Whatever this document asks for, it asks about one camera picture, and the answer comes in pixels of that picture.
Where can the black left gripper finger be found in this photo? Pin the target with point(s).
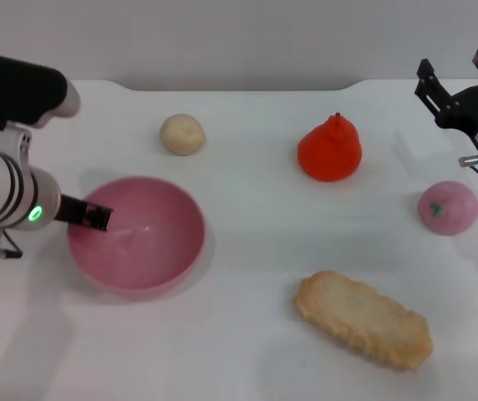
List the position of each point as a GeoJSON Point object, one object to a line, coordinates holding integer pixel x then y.
{"type": "Point", "coordinates": [99, 217]}

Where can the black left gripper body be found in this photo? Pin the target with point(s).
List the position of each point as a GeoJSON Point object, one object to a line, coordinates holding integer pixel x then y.
{"type": "Point", "coordinates": [72, 211]}

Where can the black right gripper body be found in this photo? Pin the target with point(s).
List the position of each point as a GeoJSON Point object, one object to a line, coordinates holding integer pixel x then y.
{"type": "Point", "coordinates": [473, 108]}

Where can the pink plastic bowl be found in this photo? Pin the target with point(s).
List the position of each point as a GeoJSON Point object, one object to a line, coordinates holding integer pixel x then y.
{"type": "Point", "coordinates": [138, 238]}

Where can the orange toy fruit with stem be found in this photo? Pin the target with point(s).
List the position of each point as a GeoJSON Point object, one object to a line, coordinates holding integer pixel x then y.
{"type": "Point", "coordinates": [329, 152]}

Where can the pink peach bun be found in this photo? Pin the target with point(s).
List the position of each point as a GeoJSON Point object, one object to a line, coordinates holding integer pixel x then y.
{"type": "Point", "coordinates": [448, 209]}

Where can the beige round bun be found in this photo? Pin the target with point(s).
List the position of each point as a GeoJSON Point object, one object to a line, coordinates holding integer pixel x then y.
{"type": "Point", "coordinates": [181, 134]}

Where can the long golden toast bread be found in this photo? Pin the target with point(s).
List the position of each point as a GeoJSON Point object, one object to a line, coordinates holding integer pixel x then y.
{"type": "Point", "coordinates": [362, 319]}

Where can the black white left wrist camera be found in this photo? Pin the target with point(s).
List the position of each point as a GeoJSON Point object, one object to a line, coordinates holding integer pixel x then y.
{"type": "Point", "coordinates": [13, 87]}

